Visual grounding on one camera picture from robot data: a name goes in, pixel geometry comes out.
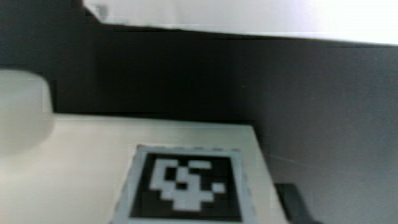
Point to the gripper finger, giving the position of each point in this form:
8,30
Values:
292,202

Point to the white drawer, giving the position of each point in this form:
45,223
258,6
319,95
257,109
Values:
104,170

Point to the white drawer cabinet box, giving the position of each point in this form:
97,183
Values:
344,20

